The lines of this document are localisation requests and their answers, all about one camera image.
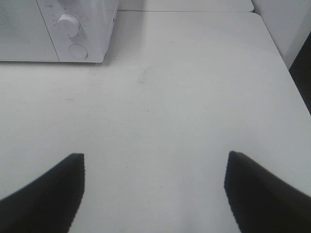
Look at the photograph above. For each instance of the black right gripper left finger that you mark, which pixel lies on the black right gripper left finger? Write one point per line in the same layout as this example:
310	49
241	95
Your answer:
49	203

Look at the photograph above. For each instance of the white microwave door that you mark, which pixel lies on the white microwave door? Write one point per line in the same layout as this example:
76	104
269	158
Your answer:
23	33

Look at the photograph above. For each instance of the white round door button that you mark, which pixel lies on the white round door button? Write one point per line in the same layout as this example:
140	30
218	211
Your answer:
78	51

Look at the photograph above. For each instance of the white microwave oven body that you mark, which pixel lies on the white microwave oven body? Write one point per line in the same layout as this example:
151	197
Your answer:
97	18

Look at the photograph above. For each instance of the white round knob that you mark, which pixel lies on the white round knob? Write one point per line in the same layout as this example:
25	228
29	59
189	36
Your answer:
69	25

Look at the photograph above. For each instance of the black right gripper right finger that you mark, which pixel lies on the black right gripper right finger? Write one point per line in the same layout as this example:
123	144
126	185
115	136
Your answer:
262	202

